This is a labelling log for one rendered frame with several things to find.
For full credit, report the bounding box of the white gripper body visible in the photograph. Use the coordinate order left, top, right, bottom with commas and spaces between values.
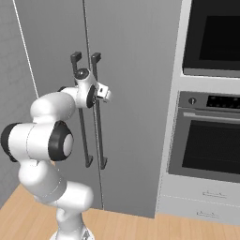
101, 88, 113, 104

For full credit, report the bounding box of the grey fridge door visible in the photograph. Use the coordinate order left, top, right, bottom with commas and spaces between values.
82, 0, 184, 219
12, 0, 104, 211

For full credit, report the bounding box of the steel built-in oven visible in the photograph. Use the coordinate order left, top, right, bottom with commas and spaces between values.
168, 90, 240, 185

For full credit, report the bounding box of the white drawer front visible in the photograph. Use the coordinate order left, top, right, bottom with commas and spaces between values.
158, 173, 240, 208
155, 194, 240, 227

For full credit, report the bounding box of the black built-in microwave oven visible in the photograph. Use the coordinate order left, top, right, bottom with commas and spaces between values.
182, 0, 240, 79

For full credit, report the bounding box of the dark fridge door handle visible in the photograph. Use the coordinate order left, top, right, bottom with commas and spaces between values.
69, 51, 95, 169
90, 52, 109, 171

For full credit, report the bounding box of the white oven cabinet frame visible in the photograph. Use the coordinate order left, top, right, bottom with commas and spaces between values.
155, 0, 240, 227

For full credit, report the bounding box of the steel oven door handle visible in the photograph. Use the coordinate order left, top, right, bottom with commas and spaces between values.
183, 112, 240, 125

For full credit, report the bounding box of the thin grey drawer handle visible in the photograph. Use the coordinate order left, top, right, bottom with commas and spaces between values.
196, 210, 220, 219
202, 189, 228, 199

